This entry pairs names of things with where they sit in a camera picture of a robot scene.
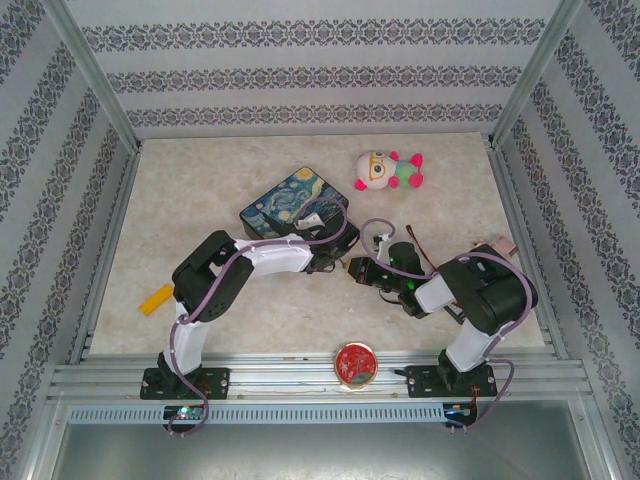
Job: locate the aluminium frame post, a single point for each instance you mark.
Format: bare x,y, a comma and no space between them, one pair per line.
535,75
90,75

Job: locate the white pink plush toy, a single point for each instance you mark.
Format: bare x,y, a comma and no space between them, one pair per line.
375,170

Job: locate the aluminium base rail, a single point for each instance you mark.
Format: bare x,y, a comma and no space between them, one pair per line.
290,377

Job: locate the round red tin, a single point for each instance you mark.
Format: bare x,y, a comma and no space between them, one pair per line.
356,365

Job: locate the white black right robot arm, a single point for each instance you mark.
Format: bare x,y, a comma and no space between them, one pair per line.
500,295

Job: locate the aluminium side rail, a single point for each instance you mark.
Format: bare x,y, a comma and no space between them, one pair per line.
515,210
112,240

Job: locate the small pink object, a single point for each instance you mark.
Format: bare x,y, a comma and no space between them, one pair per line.
502,245

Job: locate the yellow block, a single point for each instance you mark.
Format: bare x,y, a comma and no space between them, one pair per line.
156,300

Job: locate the small circuit board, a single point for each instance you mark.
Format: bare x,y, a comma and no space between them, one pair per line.
185,412
457,412

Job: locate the starry night print box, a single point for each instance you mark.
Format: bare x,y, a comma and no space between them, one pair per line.
290,200

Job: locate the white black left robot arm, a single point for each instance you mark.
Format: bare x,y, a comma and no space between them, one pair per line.
270,257

